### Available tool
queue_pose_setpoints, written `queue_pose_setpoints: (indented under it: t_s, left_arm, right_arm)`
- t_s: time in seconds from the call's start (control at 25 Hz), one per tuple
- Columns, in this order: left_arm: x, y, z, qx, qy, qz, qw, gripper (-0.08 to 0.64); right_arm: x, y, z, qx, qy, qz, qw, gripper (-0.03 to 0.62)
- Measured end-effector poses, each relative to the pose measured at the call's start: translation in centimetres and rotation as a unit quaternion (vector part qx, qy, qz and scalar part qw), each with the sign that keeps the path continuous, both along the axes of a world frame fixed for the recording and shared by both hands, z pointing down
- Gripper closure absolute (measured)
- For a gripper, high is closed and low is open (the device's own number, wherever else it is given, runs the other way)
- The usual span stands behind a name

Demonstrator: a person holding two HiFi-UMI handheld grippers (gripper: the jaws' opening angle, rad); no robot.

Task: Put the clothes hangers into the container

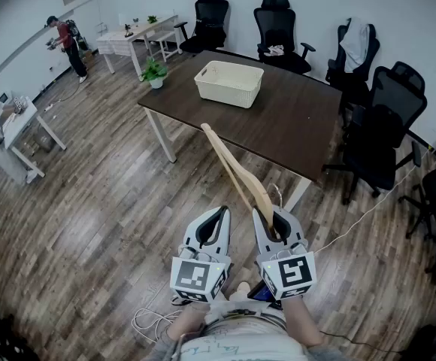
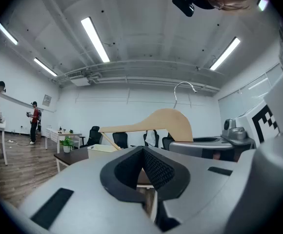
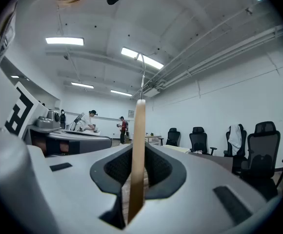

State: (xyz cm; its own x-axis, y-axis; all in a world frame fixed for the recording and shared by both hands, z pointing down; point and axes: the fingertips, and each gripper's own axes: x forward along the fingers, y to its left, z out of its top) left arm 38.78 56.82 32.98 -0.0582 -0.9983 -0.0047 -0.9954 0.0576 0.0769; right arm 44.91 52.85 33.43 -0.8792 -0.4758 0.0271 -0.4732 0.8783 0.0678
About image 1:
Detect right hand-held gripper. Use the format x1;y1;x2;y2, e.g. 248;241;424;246
251;208;318;301

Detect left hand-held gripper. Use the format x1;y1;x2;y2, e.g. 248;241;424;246
170;205;234;303

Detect wooden clothes hanger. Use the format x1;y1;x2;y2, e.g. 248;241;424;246
200;123;283;240

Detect cream plastic basket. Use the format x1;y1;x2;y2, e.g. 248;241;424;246
194;60;265;109

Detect person's right forearm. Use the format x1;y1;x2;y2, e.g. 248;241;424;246
280;297;326;349

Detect person's left forearm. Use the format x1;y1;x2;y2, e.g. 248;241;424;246
163;301;211;347

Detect white table leg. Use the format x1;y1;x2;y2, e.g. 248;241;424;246
142;106;177;164
283;177;313;214

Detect black device blue screen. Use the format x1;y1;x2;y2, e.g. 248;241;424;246
247;280;279;303

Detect person's light shoe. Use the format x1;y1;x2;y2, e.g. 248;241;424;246
228;281;252;302

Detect person's grey white clothing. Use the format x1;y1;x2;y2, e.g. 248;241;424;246
138;306;354;361

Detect green potted plant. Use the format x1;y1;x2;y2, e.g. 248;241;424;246
139;56;169;89

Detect black mesh office chair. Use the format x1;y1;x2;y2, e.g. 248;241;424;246
322;61;428;206

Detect white stool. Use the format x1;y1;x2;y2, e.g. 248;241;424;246
148;30;180;62

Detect white garment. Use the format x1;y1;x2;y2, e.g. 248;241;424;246
339;17;371;74

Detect light wooden desk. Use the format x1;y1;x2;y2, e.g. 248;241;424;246
96;14;183;77

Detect white desk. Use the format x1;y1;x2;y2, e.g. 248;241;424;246
2;96;68;179

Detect white floor cable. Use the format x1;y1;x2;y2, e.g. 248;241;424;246
313;147;435;255

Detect white coiled cable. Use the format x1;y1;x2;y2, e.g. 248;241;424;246
132;307;183;344

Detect black floor cable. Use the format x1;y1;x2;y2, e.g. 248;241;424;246
319;329;403;353

